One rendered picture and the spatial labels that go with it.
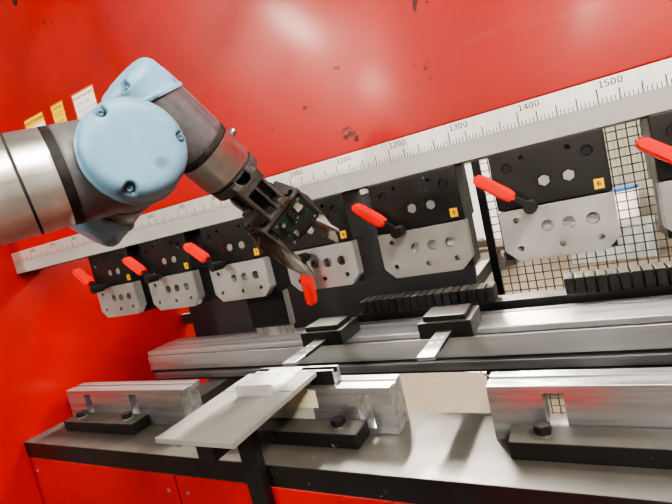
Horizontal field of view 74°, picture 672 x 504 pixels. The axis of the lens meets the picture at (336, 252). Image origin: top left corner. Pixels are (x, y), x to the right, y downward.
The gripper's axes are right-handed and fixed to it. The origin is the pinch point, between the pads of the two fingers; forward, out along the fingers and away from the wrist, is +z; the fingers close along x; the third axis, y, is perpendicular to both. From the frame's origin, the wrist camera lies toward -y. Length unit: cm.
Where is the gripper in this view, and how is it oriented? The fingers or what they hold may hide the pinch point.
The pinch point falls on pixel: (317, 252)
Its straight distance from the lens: 70.0
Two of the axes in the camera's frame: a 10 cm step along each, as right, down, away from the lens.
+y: 5.6, 2.8, -7.8
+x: 5.9, -8.0, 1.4
